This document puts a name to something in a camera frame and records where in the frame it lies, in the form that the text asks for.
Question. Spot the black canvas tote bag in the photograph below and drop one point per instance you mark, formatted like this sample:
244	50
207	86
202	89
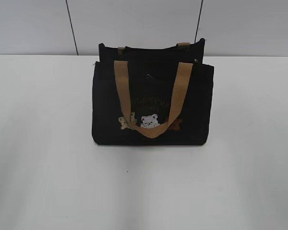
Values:
152	74

